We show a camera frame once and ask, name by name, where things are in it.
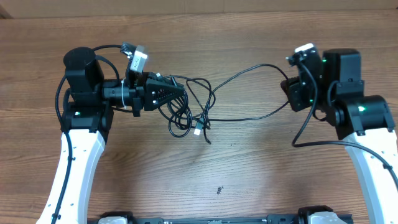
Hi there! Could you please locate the small black debris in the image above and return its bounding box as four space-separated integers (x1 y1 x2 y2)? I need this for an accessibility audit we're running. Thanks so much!
216 186 224 195

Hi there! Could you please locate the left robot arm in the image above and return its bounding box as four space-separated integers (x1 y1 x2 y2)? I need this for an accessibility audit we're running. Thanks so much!
38 42 185 223

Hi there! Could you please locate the thin black cable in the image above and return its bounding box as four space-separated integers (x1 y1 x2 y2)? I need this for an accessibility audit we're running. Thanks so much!
161 63 292 145

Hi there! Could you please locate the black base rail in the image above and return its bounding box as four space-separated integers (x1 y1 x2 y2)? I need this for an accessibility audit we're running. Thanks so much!
87 205 354 224

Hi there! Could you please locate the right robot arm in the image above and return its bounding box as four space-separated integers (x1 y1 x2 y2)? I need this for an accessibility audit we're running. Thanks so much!
280 44 397 223

